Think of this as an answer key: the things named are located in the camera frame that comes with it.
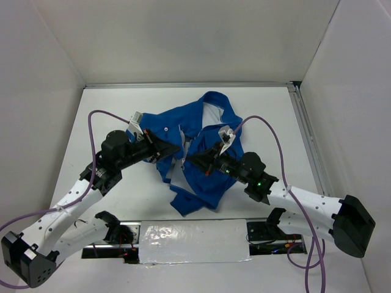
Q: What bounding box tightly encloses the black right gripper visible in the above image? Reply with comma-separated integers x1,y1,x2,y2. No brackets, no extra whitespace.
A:
186,141,249,184

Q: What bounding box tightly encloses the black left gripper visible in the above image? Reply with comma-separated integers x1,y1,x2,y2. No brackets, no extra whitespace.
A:
117,128,180,170

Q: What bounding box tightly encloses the blue jacket white lining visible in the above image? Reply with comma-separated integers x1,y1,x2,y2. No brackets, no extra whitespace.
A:
139,91,243,216

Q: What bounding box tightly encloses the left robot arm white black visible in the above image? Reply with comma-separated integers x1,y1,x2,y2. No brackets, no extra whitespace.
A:
1,129,180,288

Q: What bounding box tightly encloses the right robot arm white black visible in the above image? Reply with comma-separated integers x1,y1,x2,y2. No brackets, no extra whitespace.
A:
188,145,376,258

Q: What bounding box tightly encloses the white glossy taped sheet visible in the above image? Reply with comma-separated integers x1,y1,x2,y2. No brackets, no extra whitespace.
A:
139,219,251,264

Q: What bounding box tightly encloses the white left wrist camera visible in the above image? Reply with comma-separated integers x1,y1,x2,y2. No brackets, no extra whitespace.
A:
127,112,143,135

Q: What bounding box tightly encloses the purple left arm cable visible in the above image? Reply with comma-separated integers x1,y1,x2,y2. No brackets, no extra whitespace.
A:
0,109,135,290

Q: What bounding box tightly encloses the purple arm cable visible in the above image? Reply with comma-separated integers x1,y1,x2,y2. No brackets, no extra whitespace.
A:
0,109,135,290
232,115,327,293

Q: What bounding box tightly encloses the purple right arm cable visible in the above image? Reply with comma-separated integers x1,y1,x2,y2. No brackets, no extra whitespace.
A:
232,115,327,293

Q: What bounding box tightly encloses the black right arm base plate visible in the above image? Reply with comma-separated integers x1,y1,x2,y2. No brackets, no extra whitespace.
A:
246,220,306,256

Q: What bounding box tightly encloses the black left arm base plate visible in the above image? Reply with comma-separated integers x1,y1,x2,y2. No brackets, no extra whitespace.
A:
83,222,141,258

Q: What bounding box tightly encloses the aluminium frame rail right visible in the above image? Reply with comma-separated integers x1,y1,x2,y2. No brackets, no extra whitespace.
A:
287,81,340,216

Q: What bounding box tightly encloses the aluminium frame rail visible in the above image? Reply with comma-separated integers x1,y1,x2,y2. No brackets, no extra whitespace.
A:
85,82,295,89
287,81,340,216

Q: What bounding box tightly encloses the aluminium frame rail back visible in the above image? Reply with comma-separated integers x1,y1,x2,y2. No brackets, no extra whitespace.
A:
85,82,295,89

